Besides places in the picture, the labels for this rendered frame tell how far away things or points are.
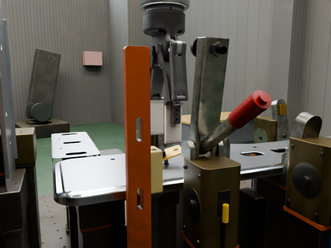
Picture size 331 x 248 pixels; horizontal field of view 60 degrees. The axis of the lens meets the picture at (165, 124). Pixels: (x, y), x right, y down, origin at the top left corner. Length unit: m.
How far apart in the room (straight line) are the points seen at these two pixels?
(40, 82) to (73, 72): 1.08
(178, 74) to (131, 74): 0.14
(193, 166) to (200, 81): 0.11
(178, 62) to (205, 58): 0.10
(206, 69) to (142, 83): 0.09
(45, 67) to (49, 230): 6.04
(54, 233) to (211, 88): 0.73
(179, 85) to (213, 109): 0.09
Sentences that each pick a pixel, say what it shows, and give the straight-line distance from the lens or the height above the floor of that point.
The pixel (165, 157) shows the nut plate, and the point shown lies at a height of 1.02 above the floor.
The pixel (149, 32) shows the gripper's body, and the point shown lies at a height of 1.24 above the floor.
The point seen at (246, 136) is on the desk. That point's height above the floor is 0.38.
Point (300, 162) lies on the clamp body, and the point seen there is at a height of 1.04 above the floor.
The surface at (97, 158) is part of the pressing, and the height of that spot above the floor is 1.00.
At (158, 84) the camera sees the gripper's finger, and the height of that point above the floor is 1.15.
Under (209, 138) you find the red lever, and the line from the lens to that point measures 0.38.
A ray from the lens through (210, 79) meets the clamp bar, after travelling 0.38.
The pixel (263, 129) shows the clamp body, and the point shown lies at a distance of 0.89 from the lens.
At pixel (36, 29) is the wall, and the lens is 7.56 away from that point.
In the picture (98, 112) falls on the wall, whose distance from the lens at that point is 7.82.
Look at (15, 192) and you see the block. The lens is 0.48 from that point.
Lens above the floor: 1.16
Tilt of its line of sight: 9 degrees down
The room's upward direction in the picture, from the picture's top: straight up
